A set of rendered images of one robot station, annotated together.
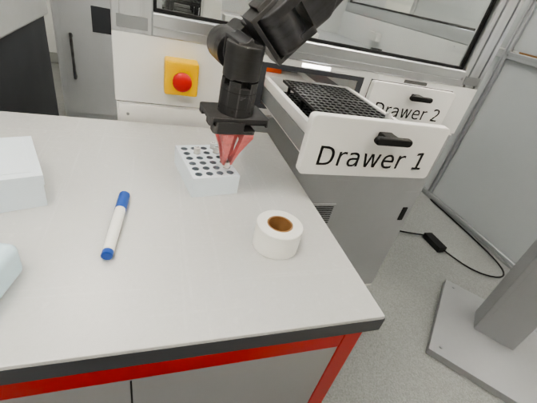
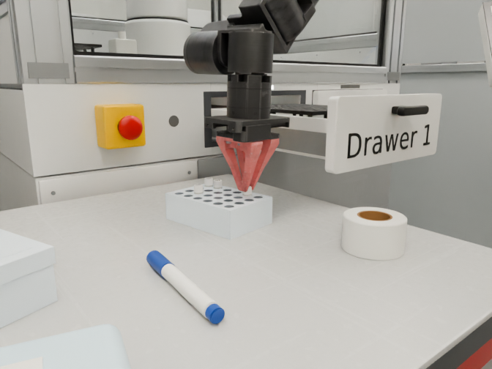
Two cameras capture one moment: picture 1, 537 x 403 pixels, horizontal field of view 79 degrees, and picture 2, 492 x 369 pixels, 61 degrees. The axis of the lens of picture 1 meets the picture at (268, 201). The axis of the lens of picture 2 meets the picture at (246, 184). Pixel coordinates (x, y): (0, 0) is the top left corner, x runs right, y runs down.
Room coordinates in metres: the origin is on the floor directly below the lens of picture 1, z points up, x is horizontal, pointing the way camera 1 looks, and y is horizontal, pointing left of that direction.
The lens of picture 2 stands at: (-0.01, 0.23, 0.95)
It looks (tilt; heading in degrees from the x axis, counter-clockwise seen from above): 14 degrees down; 345
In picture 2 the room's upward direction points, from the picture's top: straight up
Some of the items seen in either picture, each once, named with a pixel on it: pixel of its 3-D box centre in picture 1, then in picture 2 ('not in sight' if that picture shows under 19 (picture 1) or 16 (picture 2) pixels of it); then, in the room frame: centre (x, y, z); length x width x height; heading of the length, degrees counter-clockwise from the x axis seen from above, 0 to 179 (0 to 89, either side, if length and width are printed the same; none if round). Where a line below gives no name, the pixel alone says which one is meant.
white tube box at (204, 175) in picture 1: (205, 169); (218, 208); (0.53, 0.13, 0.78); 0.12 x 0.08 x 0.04; 34
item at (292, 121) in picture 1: (327, 112); (297, 124); (0.78, -0.09, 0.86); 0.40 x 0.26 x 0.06; 23
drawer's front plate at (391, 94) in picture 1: (407, 105); (351, 110); (1.01, -0.33, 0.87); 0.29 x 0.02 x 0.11; 113
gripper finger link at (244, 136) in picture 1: (225, 140); (243, 157); (0.52, 0.10, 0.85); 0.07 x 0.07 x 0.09; 32
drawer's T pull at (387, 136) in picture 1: (389, 138); (405, 110); (0.56, -0.18, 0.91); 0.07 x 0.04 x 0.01; 113
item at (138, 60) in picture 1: (273, 53); (172, 106); (1.34, 0.11, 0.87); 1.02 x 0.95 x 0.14; 113
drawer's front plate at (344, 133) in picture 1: (375, 148); (389, 129); (0.59, -0.17, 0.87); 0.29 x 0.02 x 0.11; 113
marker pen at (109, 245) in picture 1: (117, 221); (181, 282); (0.35, 0.20, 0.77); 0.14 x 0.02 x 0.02; 18
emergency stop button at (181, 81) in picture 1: (181, 81); (129, 127); (0.71, 0.24, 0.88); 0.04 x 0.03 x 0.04; 113
